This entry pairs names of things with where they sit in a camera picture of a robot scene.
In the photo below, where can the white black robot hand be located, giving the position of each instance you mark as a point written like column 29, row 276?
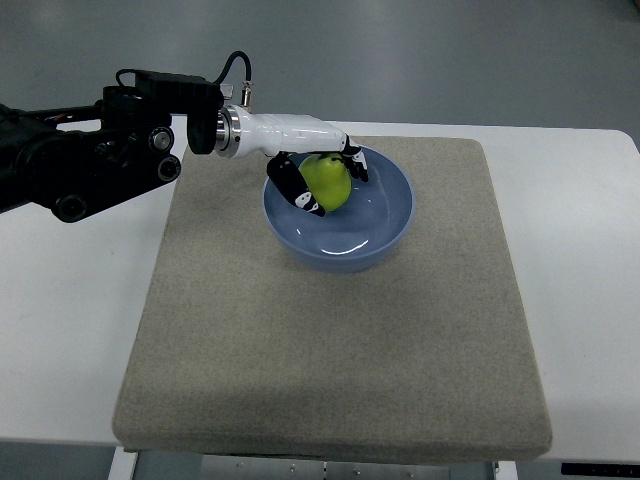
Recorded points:
column 278, row 136

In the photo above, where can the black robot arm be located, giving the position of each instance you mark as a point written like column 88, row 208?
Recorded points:
column 80, row 161

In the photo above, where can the blue bowl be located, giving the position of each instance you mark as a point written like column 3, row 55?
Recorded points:
column 357, row 235

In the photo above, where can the green pear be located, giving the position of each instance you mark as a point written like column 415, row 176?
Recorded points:
column 328, row 179

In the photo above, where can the grey felt mat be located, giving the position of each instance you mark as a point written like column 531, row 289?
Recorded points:
column 424, row 357

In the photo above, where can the metal table frame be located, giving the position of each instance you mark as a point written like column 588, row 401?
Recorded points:
column 157, row 465

